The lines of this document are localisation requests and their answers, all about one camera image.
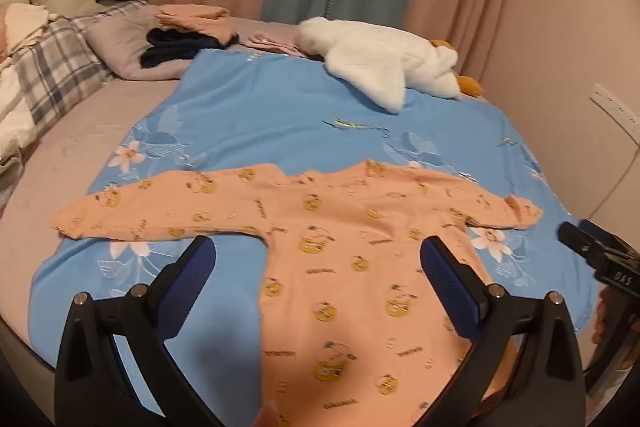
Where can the grey crumpled cloth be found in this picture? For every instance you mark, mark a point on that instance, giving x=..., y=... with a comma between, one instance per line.
x=9, y=182

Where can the folded orange clothes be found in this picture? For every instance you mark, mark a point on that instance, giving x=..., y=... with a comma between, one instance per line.
x=195, y=19

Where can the white wall power strip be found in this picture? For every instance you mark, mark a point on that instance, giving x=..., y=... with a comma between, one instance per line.
x=615, y=107

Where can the mauve bed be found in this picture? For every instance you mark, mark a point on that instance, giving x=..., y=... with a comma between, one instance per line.
x=75, y=137

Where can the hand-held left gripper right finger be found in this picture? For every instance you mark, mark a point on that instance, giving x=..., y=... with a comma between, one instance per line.
x=445, y=277

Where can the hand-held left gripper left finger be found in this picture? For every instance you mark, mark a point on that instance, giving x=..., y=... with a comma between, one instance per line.
x=192, y=277

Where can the orange printed baby romper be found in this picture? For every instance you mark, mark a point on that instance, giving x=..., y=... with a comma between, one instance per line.
x=350, y=287

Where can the dark navy clothes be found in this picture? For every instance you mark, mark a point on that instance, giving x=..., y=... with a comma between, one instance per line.
x=170, y=49

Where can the cream folded cloth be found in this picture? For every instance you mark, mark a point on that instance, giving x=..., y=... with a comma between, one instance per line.
x=25, y=22

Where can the blue floral bed sheet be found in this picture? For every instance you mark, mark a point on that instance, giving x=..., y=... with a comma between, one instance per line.
x=280, y=117

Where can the small pink garment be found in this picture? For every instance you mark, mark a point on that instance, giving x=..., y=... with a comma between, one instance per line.
x=270, y=42

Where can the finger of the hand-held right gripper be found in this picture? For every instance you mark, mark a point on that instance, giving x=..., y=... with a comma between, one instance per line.
x=582, y=244
x=607, y=237

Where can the mauve pillow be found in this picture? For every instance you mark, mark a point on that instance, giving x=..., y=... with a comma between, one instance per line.
x=115, y=42

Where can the grey plaid pillow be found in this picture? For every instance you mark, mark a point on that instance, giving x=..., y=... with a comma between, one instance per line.
x=55, y=67

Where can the white goose plush toy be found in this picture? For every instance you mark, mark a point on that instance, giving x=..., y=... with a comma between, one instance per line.
x=370, y=52

